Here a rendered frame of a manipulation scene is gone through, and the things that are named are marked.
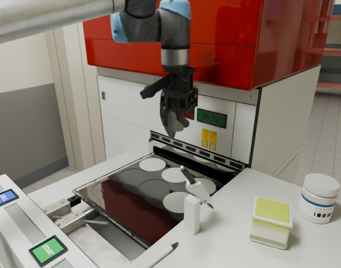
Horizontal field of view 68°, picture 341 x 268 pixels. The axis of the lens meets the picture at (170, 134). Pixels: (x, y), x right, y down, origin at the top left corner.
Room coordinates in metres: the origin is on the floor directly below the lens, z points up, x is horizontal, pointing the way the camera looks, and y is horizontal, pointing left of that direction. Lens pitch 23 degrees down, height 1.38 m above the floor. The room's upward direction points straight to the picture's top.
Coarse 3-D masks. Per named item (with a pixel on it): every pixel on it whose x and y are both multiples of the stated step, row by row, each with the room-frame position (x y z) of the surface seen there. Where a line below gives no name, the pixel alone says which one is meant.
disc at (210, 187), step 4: (196, 180) 0.74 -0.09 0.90; (200, 180) 0.74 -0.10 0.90; (204, 180) 0.74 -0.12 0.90; (208, 180) 0.74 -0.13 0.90; (204, 184) 0.72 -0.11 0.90; (208, 184) 0.72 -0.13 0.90; (212, 184) 0.72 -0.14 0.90; (188, 188) 0.69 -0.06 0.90; (208, 188) 0.69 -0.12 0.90; (212, 188) 0.69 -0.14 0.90; (192, 192) 0.67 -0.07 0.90; (208, 192) 0.67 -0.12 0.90; (212, 192) 0.67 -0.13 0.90
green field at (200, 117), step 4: (200, 112) 0.84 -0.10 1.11; (204, 112) 0.83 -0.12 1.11; (208, 112) 0.82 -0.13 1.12; (200, 116) 0.84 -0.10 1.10; (204, 116) 0.83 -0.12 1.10; (208, 116) 0.82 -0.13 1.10; (212, 116) 0.81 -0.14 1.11; (216, 116) 0.80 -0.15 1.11; (220, 116) 0.79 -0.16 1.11; (224, 116) 0.78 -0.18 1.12; (200, 120) 0.84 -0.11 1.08; (204, 120) 0.83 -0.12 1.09; (208, 120) 0.82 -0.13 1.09; (212, 120) 0.81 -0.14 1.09; (216, 120) 0.80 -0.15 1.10; (220, 120) 0.79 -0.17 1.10; (224, 120) 0.78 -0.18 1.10; (216, 124) 0.80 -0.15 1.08; (220, 124) 0.79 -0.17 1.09; (224, 124) 0.78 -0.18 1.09
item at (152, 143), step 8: (152, 144) 0.99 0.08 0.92; (160, 144) 0.96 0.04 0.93; (168, 144) 0.94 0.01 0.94; (176, 152) 0.90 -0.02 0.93; (184, 152) 0.87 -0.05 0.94; (192, 160) 0.85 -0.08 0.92; (200, 160) 0.82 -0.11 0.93; (208, 160) 0.81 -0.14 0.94; (216, 168) 0.78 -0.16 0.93; (224, 168) 0.76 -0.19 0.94; (232, 168) 0.75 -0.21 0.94; (208, 176) 0.81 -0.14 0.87; (232, 176) 0.74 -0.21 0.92; (224, 184) 0.76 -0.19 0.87
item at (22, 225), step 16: (0, 176) 0.67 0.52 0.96; (16, 192) 0.59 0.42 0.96; (0, 208) 0.52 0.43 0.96; (16, 208) 0.52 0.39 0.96; (32, 208) 0.52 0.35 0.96; (0, 224) 0.46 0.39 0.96; (16, 224) 0.47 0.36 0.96; (32, 224) 0.47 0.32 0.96; (48, 224) 0.46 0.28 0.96; (0, 240) 0.47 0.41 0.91; (16, 240) 0.41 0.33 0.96; (32, 240) 0.42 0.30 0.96; (64, 240) 0.41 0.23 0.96; (16, 256) 0.38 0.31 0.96; (64, 256) 0.37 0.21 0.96; (80, 256) 0.37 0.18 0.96
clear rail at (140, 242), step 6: (72, 192) 0.68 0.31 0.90; (78, 192) 0.67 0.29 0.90; (84, 198) 0.64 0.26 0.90; (90, 204) 0.61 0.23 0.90; (96, 210) 0.59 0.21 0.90; (102, 210) 0.58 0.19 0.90; (108, 216) 0.56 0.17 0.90; (114, 222) 0.53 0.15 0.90; (120, 228) 0.52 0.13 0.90; (126, 228) 0.51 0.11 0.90; (126, 234) 0.50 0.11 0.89; (138, 240) 0.47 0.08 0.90; (144, 246) 0.46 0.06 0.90; (150, 246) 0.45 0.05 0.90
